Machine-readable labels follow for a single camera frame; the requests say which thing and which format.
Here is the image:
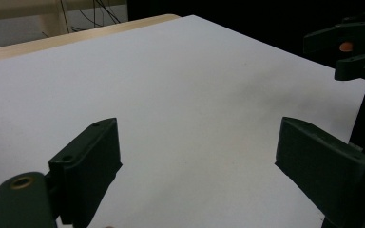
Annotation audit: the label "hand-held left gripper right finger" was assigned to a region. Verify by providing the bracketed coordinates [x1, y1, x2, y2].
[274, 116, 365, 228]

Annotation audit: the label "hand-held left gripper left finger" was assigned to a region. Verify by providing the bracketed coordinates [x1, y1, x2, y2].
[48, 117, 124, 228]

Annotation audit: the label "beige table with leg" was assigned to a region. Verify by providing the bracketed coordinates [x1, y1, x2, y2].
[0, 0, 129, 51]

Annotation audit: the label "black cables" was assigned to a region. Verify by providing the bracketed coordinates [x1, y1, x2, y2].
[59, 0, 122, 33]

